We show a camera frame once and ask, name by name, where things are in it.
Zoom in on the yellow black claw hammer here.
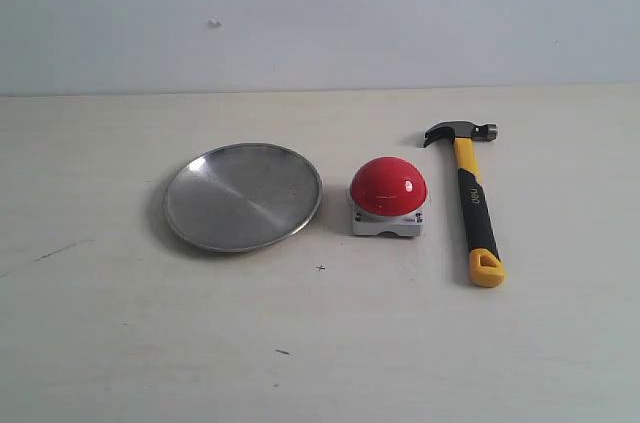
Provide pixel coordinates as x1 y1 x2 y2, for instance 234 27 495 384
423 121 506 288

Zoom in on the red dome push button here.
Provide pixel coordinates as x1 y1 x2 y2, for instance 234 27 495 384
348 157 429 238

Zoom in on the round steel plate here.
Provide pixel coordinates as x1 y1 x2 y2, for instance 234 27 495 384
162 143 322 254

